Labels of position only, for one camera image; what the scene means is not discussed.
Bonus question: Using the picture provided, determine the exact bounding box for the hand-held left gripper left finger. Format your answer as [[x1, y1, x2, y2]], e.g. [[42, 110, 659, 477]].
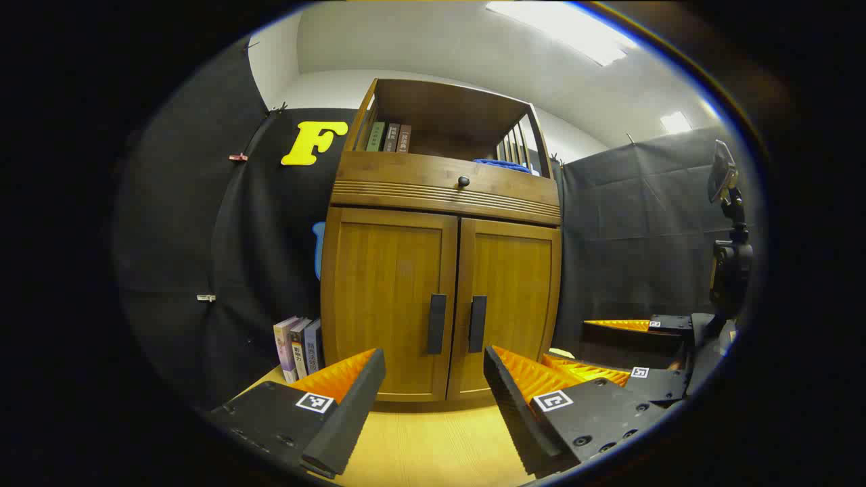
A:
[[203, 348, 387, 480]]

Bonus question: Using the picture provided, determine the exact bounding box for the wooden shoe cabinet door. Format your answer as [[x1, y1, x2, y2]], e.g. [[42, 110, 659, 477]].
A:
[[448, 216, 562, 401], [321, 206, 459, 401]]

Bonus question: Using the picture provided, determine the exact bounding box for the wooden cabinet drawer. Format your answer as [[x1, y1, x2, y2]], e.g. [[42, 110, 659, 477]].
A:
[[332, 150, 562, 226]]

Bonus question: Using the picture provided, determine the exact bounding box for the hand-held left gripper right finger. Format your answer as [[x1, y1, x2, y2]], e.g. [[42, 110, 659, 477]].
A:
[[483, 345, 670, 478]]

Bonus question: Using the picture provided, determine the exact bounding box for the white and orange book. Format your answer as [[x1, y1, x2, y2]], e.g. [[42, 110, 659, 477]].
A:
[[290, 318, 313, 378]]

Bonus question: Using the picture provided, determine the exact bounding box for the grey blue book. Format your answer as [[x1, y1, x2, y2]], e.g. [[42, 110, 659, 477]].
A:
[[304, 319, 324, 374]]

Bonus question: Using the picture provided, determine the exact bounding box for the blue cloth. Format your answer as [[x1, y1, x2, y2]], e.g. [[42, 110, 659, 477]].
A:
[[472, 158, 535, 175]]

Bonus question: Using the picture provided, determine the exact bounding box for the wooden double-door shoe cabinet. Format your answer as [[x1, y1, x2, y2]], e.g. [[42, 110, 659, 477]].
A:
[[320, 78, 564, 404]]

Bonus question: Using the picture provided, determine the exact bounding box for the black backdrop cloth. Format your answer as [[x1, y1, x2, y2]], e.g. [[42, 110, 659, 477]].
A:
[[112, 34, 752, 413]]

